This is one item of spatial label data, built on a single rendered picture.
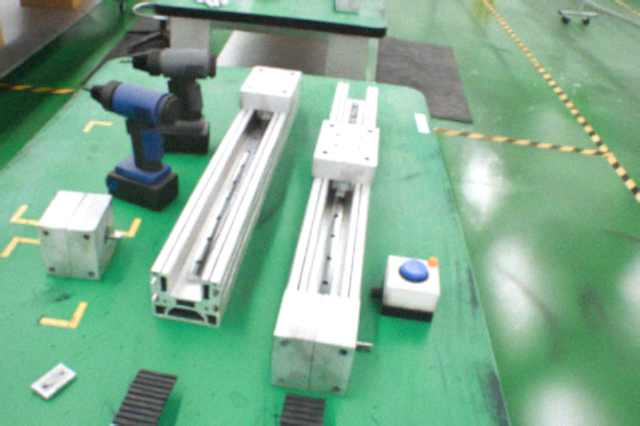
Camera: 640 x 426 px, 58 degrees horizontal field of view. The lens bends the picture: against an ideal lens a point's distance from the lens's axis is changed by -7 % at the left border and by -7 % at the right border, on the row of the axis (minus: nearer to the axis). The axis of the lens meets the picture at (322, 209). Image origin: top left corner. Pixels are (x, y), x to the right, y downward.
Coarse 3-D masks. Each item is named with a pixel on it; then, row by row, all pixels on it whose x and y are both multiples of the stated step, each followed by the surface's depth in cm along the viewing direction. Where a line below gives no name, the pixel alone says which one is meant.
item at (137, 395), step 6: (132, 390) 72; (138, 390) 72; (126, 396) 71; (132, 396) 71; (138, 396) 71; (144, 396) 71; (150, 396) 71; (156, 396) 71; (162, 396) 72; (168, 396) 72; (144, 402) 71; (150, 402) 71; (156, 402) 71; (162, 402) 71
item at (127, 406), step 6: (126, 402) 70; (132, 402) 70; (138, 402) 70; (120, 408) 69; (126, 408) 69; (132, 408) 69; (138, 408) 70; (144, 408) 70; (150, 408) 70; (156, 408) 70; (162, 408) 70; (138, 414) 69; (144, 414) 69; (150, 414) 69; (156, 414) 69
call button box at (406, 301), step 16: (400, 272) 92; (432, 272) 94; (384, 288) 93; (400, 288) 90; (416, 288) 90; (432, 288) 90; (384, 304) 92; (400, 304) 91; (416, 304) 91; (432, 304) 91; (416, 320) 93
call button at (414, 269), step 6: (402, 264) 93; (408, 264) 93; (414, 264) 93; (420, 264) 93; (402, 270) 92; (408, 270) 91; (414, 270) 91; (420, 270) 92; (426, 270) 92; (408, 276) 91; (414, 276) 91; (420, 276) 91
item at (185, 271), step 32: (256, 128) 129; (288, 128) 138; (224, 160) 111; (256, 160) 112; (224, 192) 108; (256, 192) 104; (192, 224) 93; (224, 224) 101; (160, 256) 86; (192, 256) 93; (224, 256) 87; (160, 288) 84; (192, 288) 87; (224, 288) 87; (192, 320) 87
